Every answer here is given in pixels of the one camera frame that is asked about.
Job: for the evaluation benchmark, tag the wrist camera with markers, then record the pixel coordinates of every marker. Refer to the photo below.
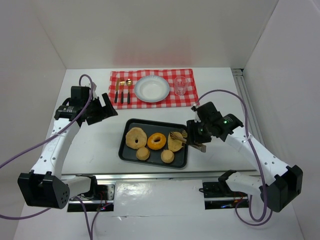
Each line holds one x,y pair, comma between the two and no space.
194,109
92,86

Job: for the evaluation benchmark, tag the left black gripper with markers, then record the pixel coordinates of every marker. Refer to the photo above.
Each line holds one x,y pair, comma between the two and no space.
97,111

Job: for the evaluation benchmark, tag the gold knife black handle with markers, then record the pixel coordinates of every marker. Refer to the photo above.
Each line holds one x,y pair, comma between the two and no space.
116,90

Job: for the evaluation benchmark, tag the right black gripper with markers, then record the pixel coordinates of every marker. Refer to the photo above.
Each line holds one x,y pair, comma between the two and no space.
195,132

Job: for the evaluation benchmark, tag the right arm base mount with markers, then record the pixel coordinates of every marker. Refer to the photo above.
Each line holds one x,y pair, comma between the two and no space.
215,197

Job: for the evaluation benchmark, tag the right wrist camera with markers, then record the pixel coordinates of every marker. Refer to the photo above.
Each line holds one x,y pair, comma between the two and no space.
194,109

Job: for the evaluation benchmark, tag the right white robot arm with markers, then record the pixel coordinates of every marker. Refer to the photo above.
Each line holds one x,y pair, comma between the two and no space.
278,183

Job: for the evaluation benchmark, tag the aluminium rail front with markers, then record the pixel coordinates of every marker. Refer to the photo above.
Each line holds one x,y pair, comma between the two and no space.
182,175

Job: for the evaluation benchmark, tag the gold fork black handle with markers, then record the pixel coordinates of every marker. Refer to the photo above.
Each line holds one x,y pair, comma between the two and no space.
122,84

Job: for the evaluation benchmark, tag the red checkered cloth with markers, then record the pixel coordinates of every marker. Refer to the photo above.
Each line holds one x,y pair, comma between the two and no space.
172,100

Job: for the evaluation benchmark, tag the orange glazed donut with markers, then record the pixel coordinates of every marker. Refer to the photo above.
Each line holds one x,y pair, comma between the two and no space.
156,141

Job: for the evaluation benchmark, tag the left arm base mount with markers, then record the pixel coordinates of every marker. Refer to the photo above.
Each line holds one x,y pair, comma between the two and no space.
94,197

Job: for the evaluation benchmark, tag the white paper plate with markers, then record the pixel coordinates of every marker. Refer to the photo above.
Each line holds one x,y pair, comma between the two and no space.
151,89

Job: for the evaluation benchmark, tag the clear drinking glass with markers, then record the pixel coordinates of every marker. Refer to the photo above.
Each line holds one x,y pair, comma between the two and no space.
180,85

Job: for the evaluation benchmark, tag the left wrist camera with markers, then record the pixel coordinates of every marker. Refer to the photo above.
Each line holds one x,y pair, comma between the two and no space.
92,86

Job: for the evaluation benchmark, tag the plain beige bagel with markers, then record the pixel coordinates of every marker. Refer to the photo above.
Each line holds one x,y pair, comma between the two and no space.
136,138

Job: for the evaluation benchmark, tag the gold spoon black handle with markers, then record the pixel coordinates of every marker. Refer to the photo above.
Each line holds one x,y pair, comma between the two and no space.
128,83

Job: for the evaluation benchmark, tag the aluminium rail right side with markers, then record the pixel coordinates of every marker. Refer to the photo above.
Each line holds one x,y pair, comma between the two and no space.
243,92

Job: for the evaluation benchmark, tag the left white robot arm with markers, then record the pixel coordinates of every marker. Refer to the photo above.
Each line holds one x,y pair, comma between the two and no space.
42,185

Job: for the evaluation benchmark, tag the metal tongs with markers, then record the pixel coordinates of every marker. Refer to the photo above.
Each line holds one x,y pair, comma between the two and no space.
182,136

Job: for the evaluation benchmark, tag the small round bun right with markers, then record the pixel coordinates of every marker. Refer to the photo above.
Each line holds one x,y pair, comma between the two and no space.
167,156

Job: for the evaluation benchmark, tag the aluminium rail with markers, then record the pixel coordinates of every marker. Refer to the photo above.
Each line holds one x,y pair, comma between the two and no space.
243,92
182,175

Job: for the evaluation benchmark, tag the speckled bread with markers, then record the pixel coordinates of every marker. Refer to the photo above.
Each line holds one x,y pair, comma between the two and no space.
174,145

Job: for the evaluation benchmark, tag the black baking tray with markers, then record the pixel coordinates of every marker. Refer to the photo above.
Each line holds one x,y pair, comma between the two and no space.
150,127

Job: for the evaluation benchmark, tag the small round bun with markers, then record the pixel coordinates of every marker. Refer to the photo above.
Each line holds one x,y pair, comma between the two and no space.
167,156
142,154

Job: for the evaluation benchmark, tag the small round bun left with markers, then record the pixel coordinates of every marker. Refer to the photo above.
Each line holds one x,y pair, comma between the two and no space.
142,154

